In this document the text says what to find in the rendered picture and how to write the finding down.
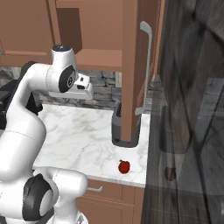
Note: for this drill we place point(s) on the brown open cabinet door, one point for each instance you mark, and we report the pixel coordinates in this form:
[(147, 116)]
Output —
[(129, 73)]

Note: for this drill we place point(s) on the dark grey glossy fridge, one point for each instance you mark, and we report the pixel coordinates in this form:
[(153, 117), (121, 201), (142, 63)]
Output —
[(186, 116)]

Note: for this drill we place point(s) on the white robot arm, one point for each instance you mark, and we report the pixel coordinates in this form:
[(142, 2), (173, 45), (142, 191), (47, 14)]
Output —
[(20, 140)]

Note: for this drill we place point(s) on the brown open wall cabinet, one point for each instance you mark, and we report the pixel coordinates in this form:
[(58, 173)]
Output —
[(99, 58)]

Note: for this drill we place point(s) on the brown base cabinet door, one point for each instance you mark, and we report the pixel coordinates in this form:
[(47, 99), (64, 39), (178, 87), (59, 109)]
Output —
[(102, 211)]

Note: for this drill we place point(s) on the dark grey toaster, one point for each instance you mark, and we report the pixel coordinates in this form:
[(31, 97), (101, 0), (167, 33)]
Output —
[(116, 122)]

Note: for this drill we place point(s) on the red bell pepper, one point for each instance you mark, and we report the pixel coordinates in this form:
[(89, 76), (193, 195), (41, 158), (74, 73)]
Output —
[(124, 166)]

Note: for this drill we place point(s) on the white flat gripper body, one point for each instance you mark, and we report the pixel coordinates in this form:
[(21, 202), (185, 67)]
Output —
[(73, 94)]

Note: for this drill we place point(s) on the brown closed cabinet door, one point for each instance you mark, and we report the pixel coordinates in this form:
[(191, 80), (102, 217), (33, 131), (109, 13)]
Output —
[(26, 26)]

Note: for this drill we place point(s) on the brown drawer front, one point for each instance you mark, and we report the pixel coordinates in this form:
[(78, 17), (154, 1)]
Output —
[(116, 191)]

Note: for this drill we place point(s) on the black appliance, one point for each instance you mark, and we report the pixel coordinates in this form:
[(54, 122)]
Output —
[(5, 99)]

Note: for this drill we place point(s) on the white wall socket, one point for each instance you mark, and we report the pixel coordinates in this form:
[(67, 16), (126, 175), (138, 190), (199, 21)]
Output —
[(118, 79)]

